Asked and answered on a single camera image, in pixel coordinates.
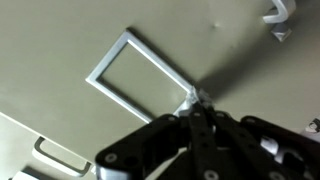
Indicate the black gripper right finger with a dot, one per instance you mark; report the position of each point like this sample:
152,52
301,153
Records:
253,143

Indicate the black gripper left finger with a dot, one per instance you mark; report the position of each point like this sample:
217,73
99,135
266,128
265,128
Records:
146,143

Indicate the grey metal drawer front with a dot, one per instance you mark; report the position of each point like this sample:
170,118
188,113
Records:
66,60
20,143

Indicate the white printed sticker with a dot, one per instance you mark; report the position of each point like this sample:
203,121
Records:
313,126

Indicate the white hook object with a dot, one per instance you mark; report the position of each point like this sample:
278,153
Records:
280,13

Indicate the silver label holder frame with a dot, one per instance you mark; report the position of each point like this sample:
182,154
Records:
110,56

